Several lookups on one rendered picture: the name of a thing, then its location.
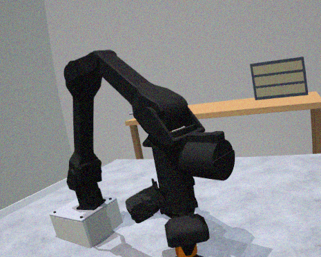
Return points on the orange knob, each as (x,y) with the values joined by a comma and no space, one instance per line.
(180,253)

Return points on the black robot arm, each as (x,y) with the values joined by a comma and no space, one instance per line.
(158,110)

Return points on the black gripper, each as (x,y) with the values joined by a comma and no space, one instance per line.
(185,228)

